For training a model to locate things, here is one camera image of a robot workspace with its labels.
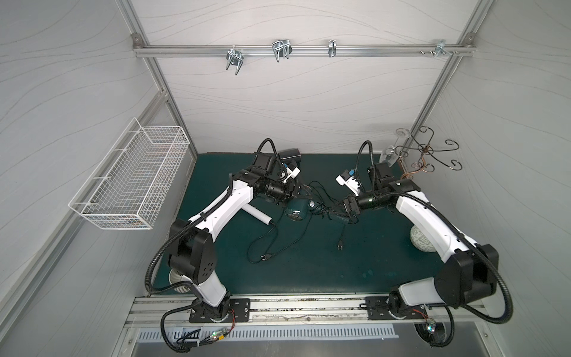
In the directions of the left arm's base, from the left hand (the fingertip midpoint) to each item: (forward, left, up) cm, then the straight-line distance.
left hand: (308, 201), depth 73 cm
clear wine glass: (+27, -37, -4) cm, 46 cm away
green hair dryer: (-4, +4, +2) cm, 6 cm away
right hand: (0, -10, -5) cm, 11 cm away
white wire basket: (+1, +57, +7) cm, 57 cm away
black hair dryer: (+40, +7, -18) cm, 45 cm away
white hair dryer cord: (-10, +15, -23) cm, 29 cm away
